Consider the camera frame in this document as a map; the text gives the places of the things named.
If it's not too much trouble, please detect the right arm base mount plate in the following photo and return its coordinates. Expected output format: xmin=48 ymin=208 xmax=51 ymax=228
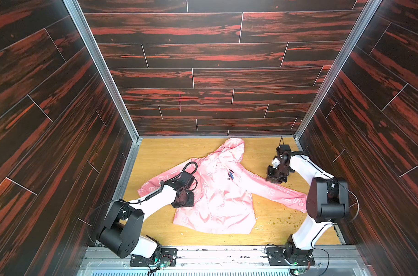
xmin=264 ymin=247 xmax=315 ymax=266

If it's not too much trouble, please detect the pink hooded jacket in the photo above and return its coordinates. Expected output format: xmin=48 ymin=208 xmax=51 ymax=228
xmin=137 ymin=137 xmax=308 ymax=235

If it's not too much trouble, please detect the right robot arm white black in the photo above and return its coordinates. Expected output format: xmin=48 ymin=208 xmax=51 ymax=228
xmin=266 ymin=144 xmax=349 ymax=263

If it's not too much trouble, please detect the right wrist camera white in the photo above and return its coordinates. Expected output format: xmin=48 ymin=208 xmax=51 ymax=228
xmin=272 ymin=156 xmax=281 ymax=169

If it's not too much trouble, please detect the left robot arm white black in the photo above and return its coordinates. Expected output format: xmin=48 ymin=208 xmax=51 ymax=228
xmin=93 ymin=171 xmax=197 ymax=262

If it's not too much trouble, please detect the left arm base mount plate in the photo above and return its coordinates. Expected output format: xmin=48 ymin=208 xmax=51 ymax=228
xmin=130 ymin=247 xmax=178 ymax=268

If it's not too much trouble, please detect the aluminium front rail frame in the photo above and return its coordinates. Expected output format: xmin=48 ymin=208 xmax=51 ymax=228
xmin=78 ymin=245 xmax=373 ymax=276

